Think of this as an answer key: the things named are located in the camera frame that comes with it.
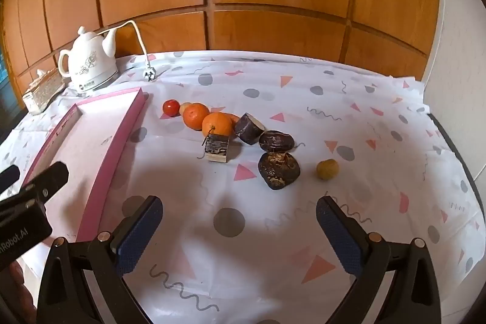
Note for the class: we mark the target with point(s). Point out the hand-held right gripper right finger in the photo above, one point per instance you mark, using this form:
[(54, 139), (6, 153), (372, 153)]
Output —
[(341, 233)]

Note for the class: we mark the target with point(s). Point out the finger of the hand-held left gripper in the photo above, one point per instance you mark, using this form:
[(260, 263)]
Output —
[(9, 176), (51, 178)]

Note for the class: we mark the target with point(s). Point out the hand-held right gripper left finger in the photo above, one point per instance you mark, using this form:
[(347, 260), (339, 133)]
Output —
[(140, 233)]

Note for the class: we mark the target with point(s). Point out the pink rimmed tray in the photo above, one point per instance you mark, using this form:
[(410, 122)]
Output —
[(95, 141)]

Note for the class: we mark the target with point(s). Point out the small yellow round fruit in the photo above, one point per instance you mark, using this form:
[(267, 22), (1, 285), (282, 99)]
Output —
[(327, 169)]

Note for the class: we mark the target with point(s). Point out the dark brown water chestnut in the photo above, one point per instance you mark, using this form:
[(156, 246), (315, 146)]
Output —
[(279, 170), (275, 141)]

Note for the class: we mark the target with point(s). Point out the red cherry tomato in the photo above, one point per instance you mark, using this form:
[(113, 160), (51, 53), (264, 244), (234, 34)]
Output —
[(171, 107)]

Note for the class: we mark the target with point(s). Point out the orange mandarin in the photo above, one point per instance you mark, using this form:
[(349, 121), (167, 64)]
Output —
[(216, 123), (195, 116)]

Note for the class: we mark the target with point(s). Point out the purple sugarcane piece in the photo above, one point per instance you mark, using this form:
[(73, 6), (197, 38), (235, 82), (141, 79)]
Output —
[(246, 130)]

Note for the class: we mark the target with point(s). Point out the silver embossed tissue box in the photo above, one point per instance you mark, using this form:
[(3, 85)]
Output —
[(40, 94)]

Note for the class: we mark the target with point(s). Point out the dark window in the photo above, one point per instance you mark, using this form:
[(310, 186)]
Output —
[(4, 81)]

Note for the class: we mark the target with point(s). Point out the mottled sugarcane piece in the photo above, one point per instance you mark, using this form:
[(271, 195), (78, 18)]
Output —
[(217, 149)]

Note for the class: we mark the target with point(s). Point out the white patterned tablecloth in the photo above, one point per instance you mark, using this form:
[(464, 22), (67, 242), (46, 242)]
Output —
[(341, 111)]

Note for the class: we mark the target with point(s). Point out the white ceramic electric kettle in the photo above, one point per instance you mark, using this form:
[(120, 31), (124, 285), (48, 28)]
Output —
[(91, 62)]

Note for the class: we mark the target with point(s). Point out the small beige round fruit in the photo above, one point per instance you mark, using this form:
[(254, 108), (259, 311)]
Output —
[(184, 108)]

